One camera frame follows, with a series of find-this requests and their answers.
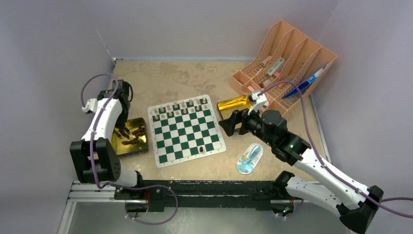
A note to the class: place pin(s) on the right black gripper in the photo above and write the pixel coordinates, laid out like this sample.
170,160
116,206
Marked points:
229,125

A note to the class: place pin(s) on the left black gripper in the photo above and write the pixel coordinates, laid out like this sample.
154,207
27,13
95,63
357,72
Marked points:
120,123

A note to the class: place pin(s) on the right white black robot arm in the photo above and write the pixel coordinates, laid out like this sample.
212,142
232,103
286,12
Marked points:
354,203

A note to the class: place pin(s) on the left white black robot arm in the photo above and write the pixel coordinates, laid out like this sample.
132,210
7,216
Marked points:
94,157

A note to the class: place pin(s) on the dark pieces in tray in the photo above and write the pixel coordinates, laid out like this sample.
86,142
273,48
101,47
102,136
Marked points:
131,137

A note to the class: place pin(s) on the green white chess board mat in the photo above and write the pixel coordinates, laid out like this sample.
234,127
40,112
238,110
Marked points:
176,141

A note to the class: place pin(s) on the white chess pieces row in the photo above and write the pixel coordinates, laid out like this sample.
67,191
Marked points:
187,109

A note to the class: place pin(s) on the right gold tin tray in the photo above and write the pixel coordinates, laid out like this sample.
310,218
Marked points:
225,108

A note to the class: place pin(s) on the gold tin tray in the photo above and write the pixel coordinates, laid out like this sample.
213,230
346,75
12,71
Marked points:
125,150
225,108

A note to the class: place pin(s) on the blue packaged toy blister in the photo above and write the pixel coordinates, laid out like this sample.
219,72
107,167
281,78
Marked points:
247,162

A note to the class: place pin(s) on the left gold tin tray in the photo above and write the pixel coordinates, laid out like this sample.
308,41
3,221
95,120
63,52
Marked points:
125,150

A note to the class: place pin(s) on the peach plastic file organizer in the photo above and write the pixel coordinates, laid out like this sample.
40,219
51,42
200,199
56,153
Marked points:
303,57

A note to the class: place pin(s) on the teal white box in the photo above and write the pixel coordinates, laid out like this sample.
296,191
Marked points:
276,67

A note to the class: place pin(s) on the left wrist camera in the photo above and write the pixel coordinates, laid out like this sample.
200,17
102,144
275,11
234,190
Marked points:
90,106

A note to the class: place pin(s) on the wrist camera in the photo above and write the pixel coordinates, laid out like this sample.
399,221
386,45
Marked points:
257,100
90,106

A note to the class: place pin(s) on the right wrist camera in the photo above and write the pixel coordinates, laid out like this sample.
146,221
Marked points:
257,100

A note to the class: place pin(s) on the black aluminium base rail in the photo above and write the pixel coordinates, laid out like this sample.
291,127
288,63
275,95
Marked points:
160,194

